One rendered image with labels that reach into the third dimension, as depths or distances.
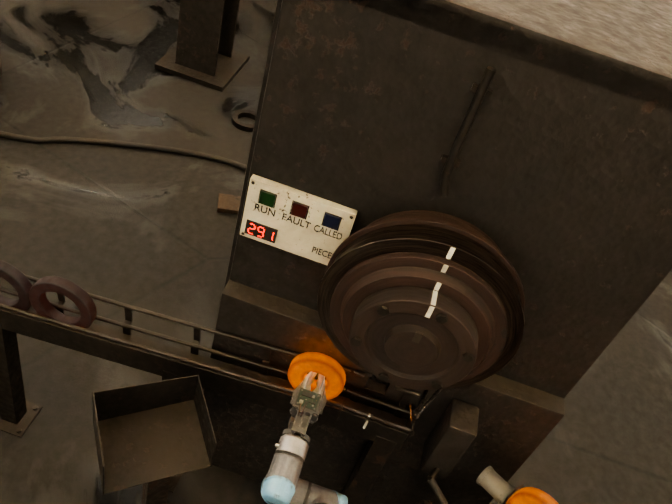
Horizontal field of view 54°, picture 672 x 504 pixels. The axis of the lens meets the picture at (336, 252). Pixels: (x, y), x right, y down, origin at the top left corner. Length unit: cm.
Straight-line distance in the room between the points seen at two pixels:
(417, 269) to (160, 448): 83
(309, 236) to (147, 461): 70
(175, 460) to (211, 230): 165
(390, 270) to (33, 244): 204
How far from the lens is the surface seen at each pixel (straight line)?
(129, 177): 348
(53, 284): 191
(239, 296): 176
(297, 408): 172
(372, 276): 140
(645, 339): 374
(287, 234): 160
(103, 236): 315
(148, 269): 301
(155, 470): 178
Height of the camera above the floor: 217
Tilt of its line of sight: 42 degrees down
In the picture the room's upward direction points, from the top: 18 degrees clockwise
